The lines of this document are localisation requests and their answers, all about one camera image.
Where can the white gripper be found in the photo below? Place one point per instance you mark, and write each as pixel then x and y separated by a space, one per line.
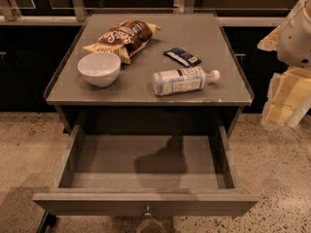
pixel 295 43

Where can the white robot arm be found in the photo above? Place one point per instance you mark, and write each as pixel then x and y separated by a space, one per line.
pixel 289 94

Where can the grey cabinet with top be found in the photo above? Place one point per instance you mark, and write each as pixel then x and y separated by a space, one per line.
pixel 200 34

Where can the metal drawer knob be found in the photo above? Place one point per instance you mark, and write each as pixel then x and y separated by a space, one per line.
pixel 147 212

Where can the open grey top drawer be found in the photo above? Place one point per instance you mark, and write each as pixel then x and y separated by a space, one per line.
pixel 120 175

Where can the dark blue snack packet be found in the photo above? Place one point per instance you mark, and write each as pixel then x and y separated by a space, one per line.
pixel 183 57

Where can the brown chip bag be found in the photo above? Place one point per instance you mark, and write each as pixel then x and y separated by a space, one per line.
pixel 124 39

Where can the white bowl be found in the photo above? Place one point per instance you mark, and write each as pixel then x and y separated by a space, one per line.
pixel 100 69

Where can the metal railing frame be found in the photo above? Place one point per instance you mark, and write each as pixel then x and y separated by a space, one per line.
pixel 75 12

